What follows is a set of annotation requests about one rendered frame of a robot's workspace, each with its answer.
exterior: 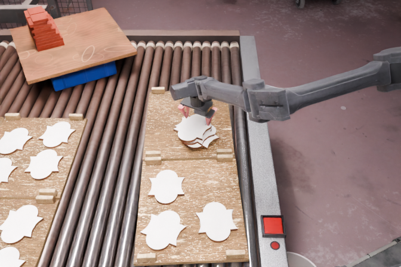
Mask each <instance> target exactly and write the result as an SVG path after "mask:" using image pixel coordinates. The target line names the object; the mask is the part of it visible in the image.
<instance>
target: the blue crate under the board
mask: <svg viewBox="0 0 401 267"><path fill-rule="evenodd" d="M114 74H117V70H116V64H115V61H111V62H108V63H104V64H101V65H97V66H94V67H90V68H87V69H83V70H79V71H76V72H72V73H68V74H64V75H61V76H57V77H54V78H51V79H50V80H51V83H52V85H53V88H54V90H55V91H60V90H62V89H66V88H70V87H73V86H76V85H80V84H83V83H87V82H90V81H94V80H97V79H101V78H104V77H108V76H111V75H114Z"/></svg>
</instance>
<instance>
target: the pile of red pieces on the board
mask: <svg viewBox="0 0 401 267"><path fill-rule="evenodd" d="M24 14H25V17H26V21H27V25H28V27H29V30H30V32H31V35H32V38H33V40H34V42H35V45H36V47H37V50H38V52H39V51H44V50H47V49H51V48H56V47H59V46H63V45H64V41H63V37H62V35H61V33H60V32H59V30H58V28H57V26H56V24H55V22H54V20H53V18H52V17H51V16H50V14H48V13H47V11H45V9H43V7H42V6H38V7H33V8H28V9H27V10H26V11H24Z"/></svg>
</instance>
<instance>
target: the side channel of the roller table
mask: <svg viewBox="0 0 401 267"><path fill-rule="evenodd" d="M122 31H123V33H124V34H125V36H126V37H127V38H128V40H129V41H135V42H136V43H137V45H138V43H139V42H140V41H145V43H146V45H147V43H148V42H149V41H153V42H154V43H155V47H156V44H157V42H158V41H162V42H164V46H165V44H166V42H168V41H172V42H173V44H174V45H175V43H176V42H177V41H181V42H182V43H183V46H184V43H185V42H186V41H190V42H191V43H192V48H193V43H194V42H195V41H199V42H200V43H201V45H203V42H205V41H208V42H210V44H211V45H212V43H213V42H214V41H218V42H219V43H220V48H221V43H222V42H223V41H227V42H228V43H229V46H230V43H231V42H233V41H236V42H237V43H238V45H239V41H240V32H239V30H122ZM2 41H8V42H9V43H10V42H11V41H13V37H12V35H11V32H10V30H0V43H1V42H2Z"/></svg>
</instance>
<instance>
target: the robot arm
mask: <svg viewBox="0 0 401 267"><path fill-rule="evenodd" d="M373 56H374V60H373V61H371V62H369V63H368V64H367V65H365V66H363V67H360V68H358V69H355V70H351V71H348V72H345V73H341V74H337V75H335V76H331V77H327V78H324V79H321V80H317V81H314V82H310V83H307V84H304V85H300V86H296V87H292V88H277V87H274V86H269V85H265V83H264V80H262V79H250V80H246V81H244V82H242V85H243V86H237V85H231V84H227V83H221V82H219V81H218V80H217V79H214V77H208V76H204V75H202V76H195V77H193V78H191V79H188V80H185V82H182V83H178V84H175V85H171V86H170V93H171V96H172V99H173V100H174V101H177V100H180V99H183V100H182V101H181V103H180V105H179V106H178V109H179V110H180V111H181V112H182V113H183V115H184V116H185V118H188V116H189V108H193V109H194V113H195V114H198V115H201V116H204V117H205V119H206V124H207V126H209V125H210V123H211V120H212V118H213V116H214V114H215V113H216V111H217V108H216V107H213V108H212V109H210V111H209V112H208V109H209V108H210V107H212V105H213V102H212V101H211V100H212V99H213V100H217V101H221V102H223V103H227V104H231V105H234V106H237V107H240V108H241V109H243V110H244V111H245V112H248V116H249V120H251V121H253V122H257V123H266V122H269V121H271V120H277V121H285V120H289V119H291V118H290V114H294V113H295V112H296V111H298V110H300V109H302V108H304V107H307V106H309V105H312V104H316V103H319V102H322V101H326V100H329V99H331V98H335V97H339V96H342V95H345V94H349V93H351V92H354V91H358V90H361V89H364V88H368V87H371V86H377V91H379V92H390V91H394V90H401V47H395V48H389V49H385V50H382V51H381V52H380V53H377V54H374V55H373ZM185 108H186V112H185V111H184V109H185ZM207 112H208V113H207Z"/></svg>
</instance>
